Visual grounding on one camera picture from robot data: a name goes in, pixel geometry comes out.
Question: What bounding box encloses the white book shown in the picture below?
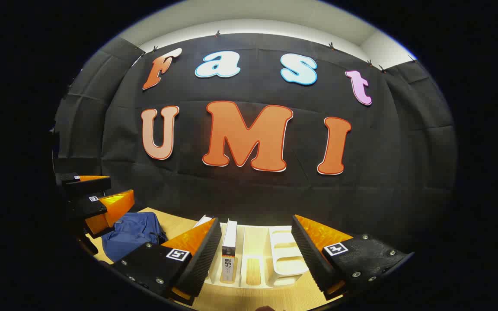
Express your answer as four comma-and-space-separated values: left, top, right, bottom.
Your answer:
221, 219, 238, 284

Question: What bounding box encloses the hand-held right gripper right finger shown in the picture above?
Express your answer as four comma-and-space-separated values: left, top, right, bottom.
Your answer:
291, 214, 415, 301

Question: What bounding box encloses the white bookshelf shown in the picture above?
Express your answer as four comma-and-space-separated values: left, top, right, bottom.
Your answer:
193, 218, 310, 289

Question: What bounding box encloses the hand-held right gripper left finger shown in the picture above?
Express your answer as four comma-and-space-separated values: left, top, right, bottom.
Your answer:
113, 217, 223, 306

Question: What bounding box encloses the blue schoolbag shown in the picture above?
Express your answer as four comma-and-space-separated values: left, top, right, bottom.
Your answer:
101, 212, 168, 263

